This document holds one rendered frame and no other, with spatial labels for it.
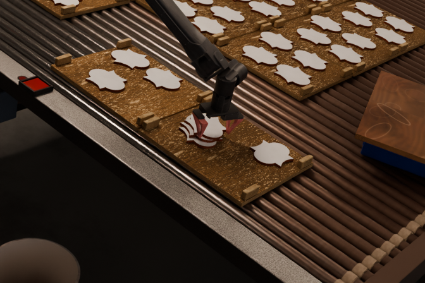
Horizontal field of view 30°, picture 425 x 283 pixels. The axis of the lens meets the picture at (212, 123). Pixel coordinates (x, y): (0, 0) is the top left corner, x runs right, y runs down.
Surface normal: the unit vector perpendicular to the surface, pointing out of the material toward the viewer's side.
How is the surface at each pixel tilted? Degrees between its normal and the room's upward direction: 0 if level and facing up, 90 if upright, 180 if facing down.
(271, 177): 0
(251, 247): 0
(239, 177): 0
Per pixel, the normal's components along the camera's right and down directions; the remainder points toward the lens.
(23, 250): 0.35, 0.51
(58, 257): -0.40, 0.36
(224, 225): 0.22, -0.83
